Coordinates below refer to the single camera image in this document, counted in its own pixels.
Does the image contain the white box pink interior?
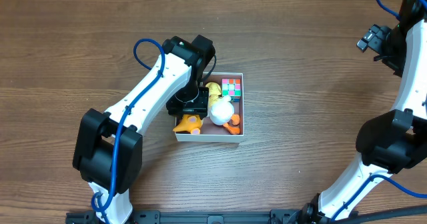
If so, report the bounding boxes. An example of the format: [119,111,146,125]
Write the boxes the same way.
[173,72,244,143]

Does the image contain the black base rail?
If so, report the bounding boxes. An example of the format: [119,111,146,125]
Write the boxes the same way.
[65,209,321,224]

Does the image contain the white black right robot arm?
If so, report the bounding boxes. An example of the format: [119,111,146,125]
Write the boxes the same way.
[296,0,426,223]

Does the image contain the multicoloured puzzle cube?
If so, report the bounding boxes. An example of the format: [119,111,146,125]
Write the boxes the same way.
[222,78,242,102]

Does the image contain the white plush duck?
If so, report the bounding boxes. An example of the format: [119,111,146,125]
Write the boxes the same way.
[205,82,241,135]

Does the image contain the orange toy dinosaur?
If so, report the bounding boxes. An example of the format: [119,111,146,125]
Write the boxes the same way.
[173,114,203,135]

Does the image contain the black thick cable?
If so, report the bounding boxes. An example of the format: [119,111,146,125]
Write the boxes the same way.
[333,204,427,224]

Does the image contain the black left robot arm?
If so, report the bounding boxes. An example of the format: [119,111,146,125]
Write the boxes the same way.
[65,35,216,223]

